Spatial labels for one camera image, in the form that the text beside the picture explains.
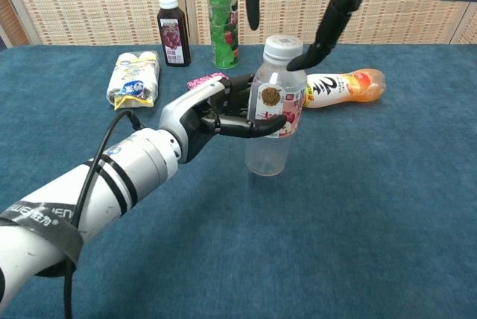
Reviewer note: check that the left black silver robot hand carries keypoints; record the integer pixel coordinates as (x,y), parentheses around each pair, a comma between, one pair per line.
(186,110)

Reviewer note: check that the clear water bottle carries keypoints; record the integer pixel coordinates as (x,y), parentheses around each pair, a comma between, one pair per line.
(268,155)

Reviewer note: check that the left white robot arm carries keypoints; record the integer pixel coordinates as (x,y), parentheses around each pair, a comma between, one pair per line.
(130,162)

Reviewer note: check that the dark grape juice bottle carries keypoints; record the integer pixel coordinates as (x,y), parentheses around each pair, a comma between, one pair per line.
(173,43)

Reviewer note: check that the orange juice bottle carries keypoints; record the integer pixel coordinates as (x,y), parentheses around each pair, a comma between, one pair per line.
(335,91)

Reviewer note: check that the pink patterned packet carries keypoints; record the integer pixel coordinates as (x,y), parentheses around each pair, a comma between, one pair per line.
(201,81)

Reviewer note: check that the white yellow snack pack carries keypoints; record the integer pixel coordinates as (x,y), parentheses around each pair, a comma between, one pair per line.
(130,80)

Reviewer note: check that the woven bamboo screen panel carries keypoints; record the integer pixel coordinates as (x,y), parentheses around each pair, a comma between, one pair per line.
(469,32)
(402,21)
(290,17)
(93,2)

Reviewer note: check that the green chips can red lid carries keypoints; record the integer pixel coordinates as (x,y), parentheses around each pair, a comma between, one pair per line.
(221,24)

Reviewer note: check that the blue felt table mat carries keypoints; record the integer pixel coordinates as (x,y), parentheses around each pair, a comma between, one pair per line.
(335,203)

